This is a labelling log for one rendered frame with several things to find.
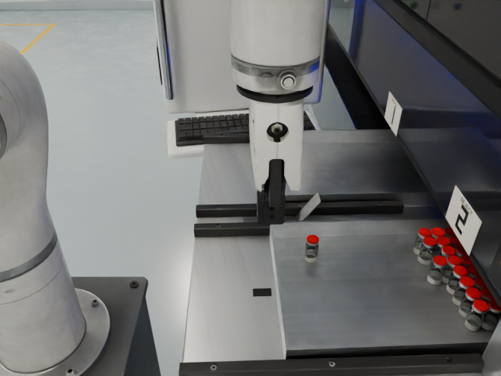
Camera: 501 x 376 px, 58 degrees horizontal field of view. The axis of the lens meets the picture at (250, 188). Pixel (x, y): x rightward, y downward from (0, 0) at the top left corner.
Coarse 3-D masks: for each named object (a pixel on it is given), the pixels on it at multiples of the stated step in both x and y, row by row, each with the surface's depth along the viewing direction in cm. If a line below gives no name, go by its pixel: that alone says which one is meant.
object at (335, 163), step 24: (312, 144) 110; (336, 144) 110; (360, 144) 110; (384, 144) 110; (312, 168) 101; (336, 168) 101; (360, 168) 101; (384, 168) 101; (408, 168) 101; (288, 192) 93; (312, 192) 93; (336, 192) 93; (360, 192) 88; (384, 192) 88; (408, 192) 88
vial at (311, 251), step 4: (308, 244) 75; (312, 244) 74; (316, 244) 75; (308, 248) 75; (312, 248) 75; (316, 248) 75; (308, 252) 76; (312, 252) 75; (316, 252) 76; (304, 256) 77; (308, 256) 76; (312, 256) 76; (316, 256) 76; (308, 260) 77; (312, 260) 76
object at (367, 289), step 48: (288, 240) 81; (336, 240) 81; (384, 240) 81; (288, 288) 72; (336, 288) 72; (384, 288) 72; (432, 288) 72; (288, 336) 65; (336, 336) 65; (384, 336) 65; (432, 336) 65; (480, 336) 65
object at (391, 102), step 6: (390, 96) 93; (390, 102) 93; (396, 102) 90; (390, 108) 93; (396, 108) 90; (390, 114) 94; (396, 114) 90; (390, 120) 94; (396, 120) 90; (390, 126) 94; (396, 126) 90; (396, 132) 90
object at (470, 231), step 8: (456, 192) 66; (456, 200) 66; (464, 200) 64; (448, 208) 68; (456, 208) 66; (472, 208) 62; (448, 216) 69; (456, 216) 66; (472, 216) 62; (472, 224) 62; (480, 224) 60; (456, 232) 66; (464, 232) 64; (472, 232) 62; (464, 240) 64; (472, 240) 62; (464, 248) 64
